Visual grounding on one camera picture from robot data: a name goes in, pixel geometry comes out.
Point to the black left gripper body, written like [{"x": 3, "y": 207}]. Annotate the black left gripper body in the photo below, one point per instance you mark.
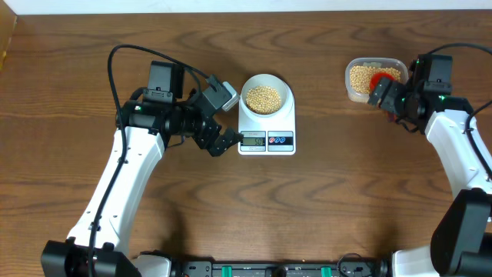
[{"x": 202, "y": 136}]

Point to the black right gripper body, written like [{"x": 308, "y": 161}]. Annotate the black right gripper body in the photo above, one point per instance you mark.
[{"x": 397, "y": 99}]

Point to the orange measuring scoop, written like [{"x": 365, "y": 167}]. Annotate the orange measuring scoop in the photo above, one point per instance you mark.
[{"x": 377, "y": 77}]

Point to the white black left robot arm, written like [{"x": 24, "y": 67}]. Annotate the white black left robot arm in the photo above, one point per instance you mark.
[{"x": 99, "y": 242}]

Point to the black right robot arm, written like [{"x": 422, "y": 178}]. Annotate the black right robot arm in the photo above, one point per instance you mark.
[{"x": 460, "y": 244}]

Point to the white digital kitchen scale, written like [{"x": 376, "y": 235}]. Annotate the white digital kitchen scale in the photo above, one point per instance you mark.
[{"x": 272, "y": 134}]

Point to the soybeans in grey bowl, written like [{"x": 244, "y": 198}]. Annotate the soybeans in grey bowl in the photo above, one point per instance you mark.
[{"x": 263, "y": 100}]

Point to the grey round bowl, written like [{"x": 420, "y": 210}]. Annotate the grey round bowl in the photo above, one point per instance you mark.
[{"x": 268, "y": 80}]

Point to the pile of soybeans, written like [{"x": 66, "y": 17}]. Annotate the pile of soybeans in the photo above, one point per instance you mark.
[{"x": 360, "y": 76}]

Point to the clear plastic container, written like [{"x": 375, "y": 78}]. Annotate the clear plastic container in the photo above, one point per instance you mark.
[{"x": 375, "y": 62}]

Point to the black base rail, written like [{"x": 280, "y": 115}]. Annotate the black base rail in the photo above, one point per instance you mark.
[{"x": 351, "y": 267}]

